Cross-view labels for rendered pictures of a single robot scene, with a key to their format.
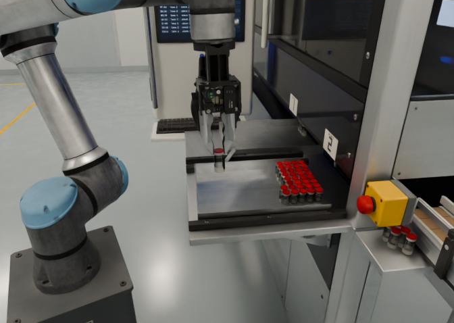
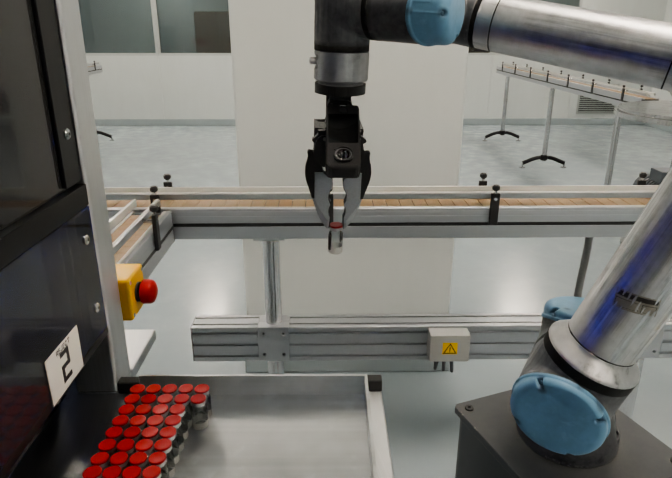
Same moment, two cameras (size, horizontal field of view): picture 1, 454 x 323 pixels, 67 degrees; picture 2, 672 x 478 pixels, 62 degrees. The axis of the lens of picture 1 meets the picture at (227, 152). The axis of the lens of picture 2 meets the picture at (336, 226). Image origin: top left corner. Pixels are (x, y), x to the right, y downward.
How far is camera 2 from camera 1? 141 cm
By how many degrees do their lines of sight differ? 134
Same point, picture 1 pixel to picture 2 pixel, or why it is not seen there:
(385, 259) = (137, 338)
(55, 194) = (567, 302)
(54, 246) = not seen: hidden behind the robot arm
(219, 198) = (322, 442)
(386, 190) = (121, 270)
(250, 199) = (259, 435)
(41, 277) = not seen: hidden behind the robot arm
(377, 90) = (97, 165)
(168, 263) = not seen: outside the picture
